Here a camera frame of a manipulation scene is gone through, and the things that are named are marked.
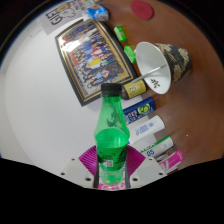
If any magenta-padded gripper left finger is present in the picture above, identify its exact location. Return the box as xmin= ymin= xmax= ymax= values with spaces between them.
xmin=59 ymin=145 xmax=100 ymax=189

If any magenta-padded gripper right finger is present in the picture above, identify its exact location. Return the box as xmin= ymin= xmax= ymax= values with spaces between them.
xmin=124 ymin=145 xmax=168 ymax=190

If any green plastic drink bottle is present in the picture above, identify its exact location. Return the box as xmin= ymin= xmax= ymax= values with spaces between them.
xmin=94 ymin=83 xmax=131 ymax=186

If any tall pink and white box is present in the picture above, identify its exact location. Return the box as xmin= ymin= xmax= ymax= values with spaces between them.
xmin=98 ymin=149 xmax=184 ymax=190

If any tall white green blue box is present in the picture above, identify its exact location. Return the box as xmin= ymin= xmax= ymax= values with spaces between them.
xmin=139 ymin=135 xmax=175 ymax=159

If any white bottle with blue cap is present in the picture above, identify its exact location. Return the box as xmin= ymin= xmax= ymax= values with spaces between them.
xmin=127 ymin=114 xmax=166 ymax=145

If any dark blue pump bottle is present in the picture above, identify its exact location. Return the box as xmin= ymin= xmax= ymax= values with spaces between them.
xmin=123 ymin=97 xmax=157 ymax=126

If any brown pump bottle yellow label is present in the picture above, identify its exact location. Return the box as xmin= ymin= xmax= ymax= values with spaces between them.
xmin=120 ymin=78 xmax=148 ymax=100

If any white spoon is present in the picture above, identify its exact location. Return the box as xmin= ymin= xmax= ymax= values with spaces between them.
xmin=136 ymin=65 xmax=168 ymax=83

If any framed group photo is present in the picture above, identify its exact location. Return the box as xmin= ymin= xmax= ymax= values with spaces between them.
xmin=54 ymin=19 xmax=138 ymax=108

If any small green packet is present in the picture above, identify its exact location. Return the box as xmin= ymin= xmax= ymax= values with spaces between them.
xmin=123 ymin=45 xmax=138 ymax=64
xmin=113 ymin=25 xmax=128 ymax=42

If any white paper gift bag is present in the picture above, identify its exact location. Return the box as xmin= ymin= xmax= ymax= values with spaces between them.
xmin=37 ymin=0 xmax=84 ymax=36

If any blue tissue packet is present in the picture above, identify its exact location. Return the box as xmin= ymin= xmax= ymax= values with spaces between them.
xmin=82 ymin=3 xmax=110 ymax=23

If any flat round red coaster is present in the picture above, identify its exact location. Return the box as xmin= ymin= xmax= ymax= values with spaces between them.
xmin=130 ymin=0 xmax=155 ymax=21

